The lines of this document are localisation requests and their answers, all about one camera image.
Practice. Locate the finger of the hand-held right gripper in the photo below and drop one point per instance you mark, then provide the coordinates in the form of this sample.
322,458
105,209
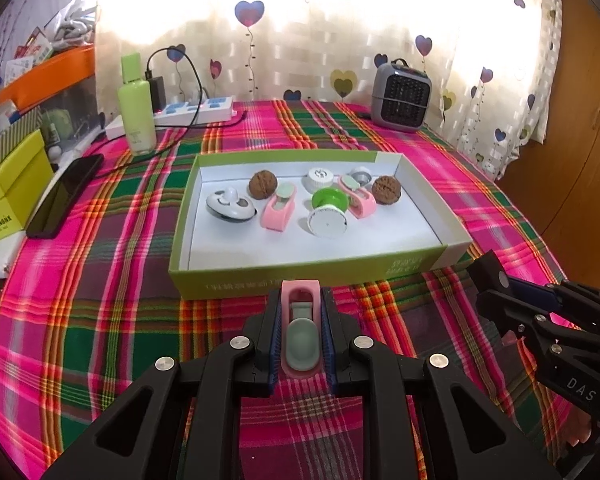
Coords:
530,294
500,307

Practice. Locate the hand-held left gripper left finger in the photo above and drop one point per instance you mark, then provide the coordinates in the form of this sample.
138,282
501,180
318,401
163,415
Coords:
275,345

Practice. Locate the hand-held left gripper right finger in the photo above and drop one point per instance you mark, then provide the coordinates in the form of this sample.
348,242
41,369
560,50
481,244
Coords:
328,355

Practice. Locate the pink clip with mint pad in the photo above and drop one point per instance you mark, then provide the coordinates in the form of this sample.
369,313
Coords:
300,340
275,217
365,205

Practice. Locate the black rectangular box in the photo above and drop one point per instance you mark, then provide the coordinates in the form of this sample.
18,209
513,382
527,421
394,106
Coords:
487,270

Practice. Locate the green and white cardboard box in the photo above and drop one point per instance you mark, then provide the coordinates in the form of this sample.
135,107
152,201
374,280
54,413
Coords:
305,245

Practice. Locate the grey koala face gadget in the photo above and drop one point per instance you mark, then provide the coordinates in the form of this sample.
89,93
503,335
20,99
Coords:
230,205

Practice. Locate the brown walnut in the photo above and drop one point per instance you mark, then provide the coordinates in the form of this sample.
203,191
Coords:
386,189
263,185

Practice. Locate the small round ribbed container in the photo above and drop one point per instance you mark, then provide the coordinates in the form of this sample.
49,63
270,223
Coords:
319,177

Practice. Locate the small grey knob gadget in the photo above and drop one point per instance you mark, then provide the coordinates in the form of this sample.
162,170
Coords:
362,175

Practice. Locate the person's right hand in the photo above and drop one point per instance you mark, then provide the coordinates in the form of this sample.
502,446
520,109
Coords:
585,425

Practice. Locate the wooden wardrobe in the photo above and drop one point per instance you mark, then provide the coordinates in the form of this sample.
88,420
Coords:
580,135

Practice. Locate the grey fan heater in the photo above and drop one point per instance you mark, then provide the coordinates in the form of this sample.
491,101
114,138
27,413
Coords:
400,97

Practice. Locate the white and blue power strip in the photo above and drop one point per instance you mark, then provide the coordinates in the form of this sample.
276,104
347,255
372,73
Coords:
205,110

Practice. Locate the black smartphone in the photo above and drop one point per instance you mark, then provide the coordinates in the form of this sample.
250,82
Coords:
62,195

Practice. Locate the light green bottle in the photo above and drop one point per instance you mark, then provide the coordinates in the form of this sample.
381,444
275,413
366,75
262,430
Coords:
137,110

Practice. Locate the black charger plug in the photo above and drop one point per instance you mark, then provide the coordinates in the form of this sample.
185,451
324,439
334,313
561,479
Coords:
157,92

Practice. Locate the white side shelf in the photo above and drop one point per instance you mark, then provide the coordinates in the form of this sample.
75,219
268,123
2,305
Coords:
0,260

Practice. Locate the small white bottle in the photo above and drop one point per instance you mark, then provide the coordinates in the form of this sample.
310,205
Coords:
55,142

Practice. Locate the lime green shoe box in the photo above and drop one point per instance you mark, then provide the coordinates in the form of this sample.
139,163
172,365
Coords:
15,190

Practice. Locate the clear storage bin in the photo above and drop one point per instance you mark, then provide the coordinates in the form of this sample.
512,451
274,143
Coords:
75,110

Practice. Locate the heart print curtain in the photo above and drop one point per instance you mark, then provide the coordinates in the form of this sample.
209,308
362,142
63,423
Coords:
305,35

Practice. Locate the chevron striped box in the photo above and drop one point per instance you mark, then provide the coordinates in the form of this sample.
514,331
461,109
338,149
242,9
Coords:
10,135

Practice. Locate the orange bin lid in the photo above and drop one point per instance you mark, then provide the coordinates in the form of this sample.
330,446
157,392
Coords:
55,72

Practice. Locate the printed cards and packets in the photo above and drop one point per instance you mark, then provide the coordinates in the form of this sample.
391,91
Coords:
25,57

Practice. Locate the white plastic bags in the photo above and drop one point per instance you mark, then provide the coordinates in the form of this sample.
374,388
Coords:
75,20

